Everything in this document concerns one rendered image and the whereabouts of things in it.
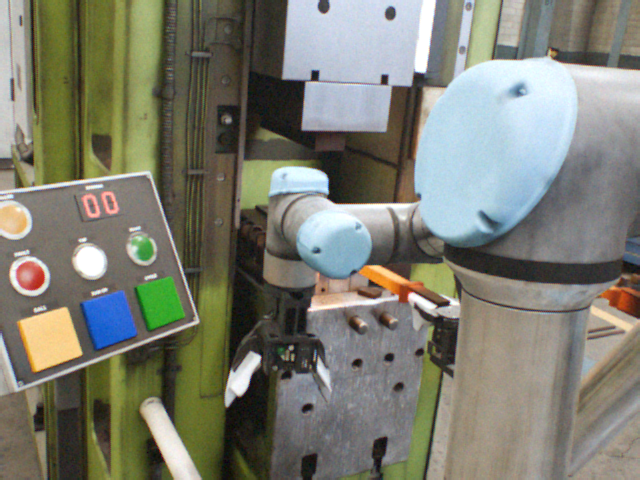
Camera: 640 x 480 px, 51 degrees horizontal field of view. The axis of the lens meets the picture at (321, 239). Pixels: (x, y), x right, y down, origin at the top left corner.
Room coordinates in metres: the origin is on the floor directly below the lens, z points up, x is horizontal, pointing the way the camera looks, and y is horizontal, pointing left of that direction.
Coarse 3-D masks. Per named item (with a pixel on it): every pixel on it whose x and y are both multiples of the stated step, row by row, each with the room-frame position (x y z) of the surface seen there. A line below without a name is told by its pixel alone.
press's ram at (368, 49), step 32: (256, 0) 1.43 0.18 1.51; (288, 0) 1.31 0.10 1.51; (320, 0) 1.34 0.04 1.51; (352, 0) 1.37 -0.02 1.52; (384, 0) 1.41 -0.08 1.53; (416, 0) 1.44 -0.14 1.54; (256, 32) 1.42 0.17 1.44; (288, 32) 1.31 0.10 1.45; (320, 32) 1.34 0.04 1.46; (352, 32) 1.38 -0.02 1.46; (384, 32) 1.41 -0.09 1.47; (416, 32) 1.45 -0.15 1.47; (256, 64) 1.41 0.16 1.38; (288, 64) 1.31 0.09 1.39; (320, 64) 1.34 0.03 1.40; (352, 64) 1.38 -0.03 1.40; (384, 64) 1.42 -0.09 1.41
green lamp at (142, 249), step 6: (132, 240) 1.06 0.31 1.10; (138, 240) 1.06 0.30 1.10; (144, 240) 1.07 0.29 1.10; (150, 240) 1.08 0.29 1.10; (132, 246) 1.05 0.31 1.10; (138, 246) 1.06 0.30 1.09; (144, 246) 1.07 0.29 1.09; (150, 246) 1.08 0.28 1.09; (132, 252) 1.05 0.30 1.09; (138, 252) 1.05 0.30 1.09; (144, 252) 1.06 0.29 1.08; (150, 252) 1.07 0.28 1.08; (138, 258) 1.05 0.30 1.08; (144, 258) 1.06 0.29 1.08; (150, 258) 1.06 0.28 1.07
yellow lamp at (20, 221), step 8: (8, 208) 0.93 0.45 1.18; (16, 208) 0.94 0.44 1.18; (0, 216) 0.91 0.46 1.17; (8, 216) 0.92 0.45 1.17; (16, 216) 0.93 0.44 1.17; (24, 216) 0.94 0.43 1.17; (0, 224) 0.91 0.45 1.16; (8, 224) 0.92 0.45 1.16; (16, 224) 0.92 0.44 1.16; (24, 224) 0.93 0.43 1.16; (8, 232) 0.91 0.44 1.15; (16, 232) 0.92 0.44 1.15
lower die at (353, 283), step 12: (252, 216) 1.67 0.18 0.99; (264, 216) 1.68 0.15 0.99; (240, 228) 1.58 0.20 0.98; (264, 228) 1.57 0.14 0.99; (252, 240) 1.50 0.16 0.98; (252, 252) 1.50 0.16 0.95; (360, 276) 1.42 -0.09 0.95; (324, 288) 1.37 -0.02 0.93; (336, 288) 1.39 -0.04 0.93; (348, 288) 1.40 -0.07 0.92
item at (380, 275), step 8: (360, 272) 1.30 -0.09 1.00; (368, 272) 1.27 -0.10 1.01; (376, 272) 1.25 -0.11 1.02; (384, 272) 1.25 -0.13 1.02; (392, 272) 1.25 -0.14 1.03; (376, 280) 1.25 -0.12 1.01; (384, 280) 1.22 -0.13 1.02; (392, 280) 1.20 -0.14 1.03; (400, 280) 1.20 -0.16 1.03; (392, 288) 1.20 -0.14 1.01; (400, 288) 1.16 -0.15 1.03; (408, 288) 1.16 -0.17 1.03; (416, 288) 1.15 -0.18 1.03; (424, 288) 1.15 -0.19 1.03; (400, 296) 1.16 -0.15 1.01; (408, 296) 1.16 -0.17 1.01; (424, 296) 1.11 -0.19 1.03; (432, 296) 1.11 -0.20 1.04; (440, 296) 1.11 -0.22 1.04; (440, 304) 1.08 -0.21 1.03; (448, 304) 1.09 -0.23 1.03
